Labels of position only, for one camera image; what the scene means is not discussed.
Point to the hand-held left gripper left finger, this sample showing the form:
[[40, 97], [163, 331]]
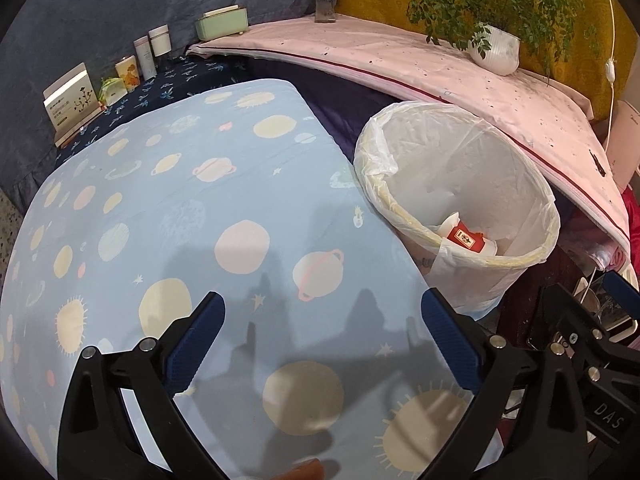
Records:
[[197, 350]]

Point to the navy floral cloth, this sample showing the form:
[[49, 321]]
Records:
[[175, 80]]

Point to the small green packet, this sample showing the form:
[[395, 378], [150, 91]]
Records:
[[111, 91]]

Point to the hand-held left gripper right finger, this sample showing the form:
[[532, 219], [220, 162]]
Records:
[[450, 345]]

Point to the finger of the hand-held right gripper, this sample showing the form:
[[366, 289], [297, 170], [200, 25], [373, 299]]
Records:
[[622, 287], [560, 315]]

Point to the grey-blue backdrop cloth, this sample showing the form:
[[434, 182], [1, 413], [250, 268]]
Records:
[[125, 0]]

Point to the white lined wastebasket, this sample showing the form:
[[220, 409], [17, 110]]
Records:
[[450, 160]]

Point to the dark purple cloth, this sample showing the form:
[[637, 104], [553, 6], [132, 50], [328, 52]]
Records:
[[340, 105]]

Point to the green plant in white pot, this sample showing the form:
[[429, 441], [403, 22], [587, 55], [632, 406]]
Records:
[[495, 50]]

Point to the blue planet print blanket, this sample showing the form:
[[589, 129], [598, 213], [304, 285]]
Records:
[[200, 210]]

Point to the white cylindrical jar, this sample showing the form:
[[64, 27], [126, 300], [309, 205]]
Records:
[[160, 40]]

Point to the white box with plant print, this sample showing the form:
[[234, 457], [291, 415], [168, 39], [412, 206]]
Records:
[[70, 97]]

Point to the red sleeved paper cup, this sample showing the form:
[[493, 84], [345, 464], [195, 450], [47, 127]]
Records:
[[467, 237]]

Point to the green tissue box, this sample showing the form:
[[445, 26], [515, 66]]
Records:
[[222, 22]]

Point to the white appliance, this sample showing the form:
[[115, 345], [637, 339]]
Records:
[[625, 135]]

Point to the pink spotted sheet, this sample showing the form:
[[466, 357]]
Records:
[[400, 60]]

